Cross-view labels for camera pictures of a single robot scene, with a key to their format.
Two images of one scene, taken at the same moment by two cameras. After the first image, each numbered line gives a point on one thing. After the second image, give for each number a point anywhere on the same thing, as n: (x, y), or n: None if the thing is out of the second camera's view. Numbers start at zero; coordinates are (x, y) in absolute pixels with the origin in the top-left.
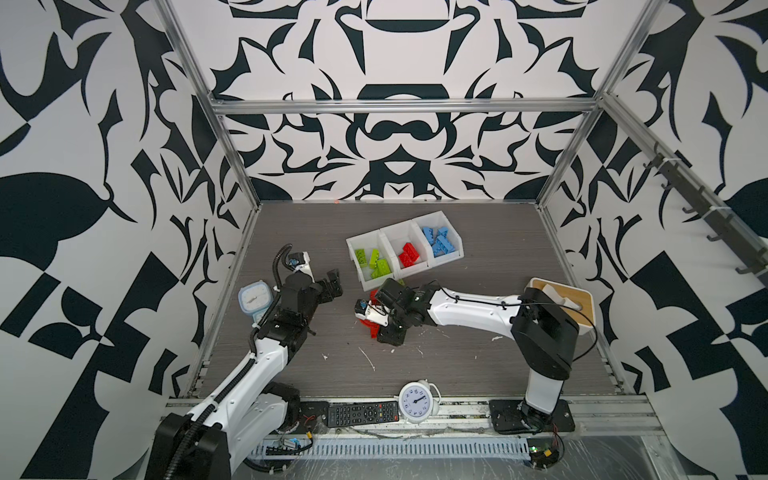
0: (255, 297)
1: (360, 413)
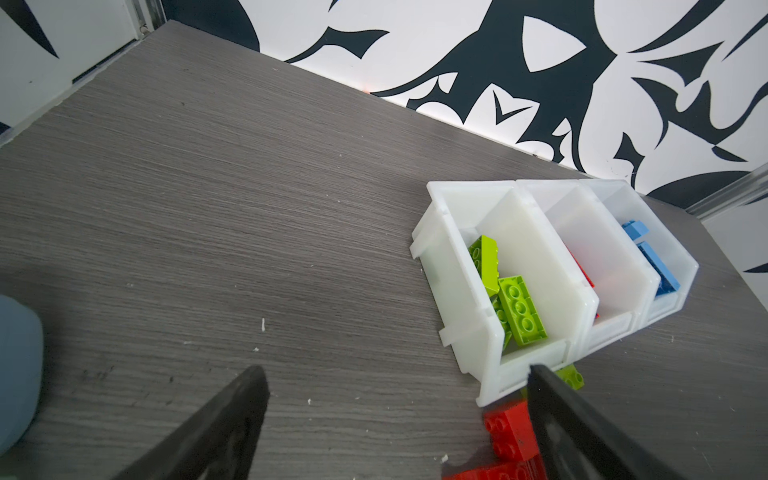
0: (21, 371)
1: None
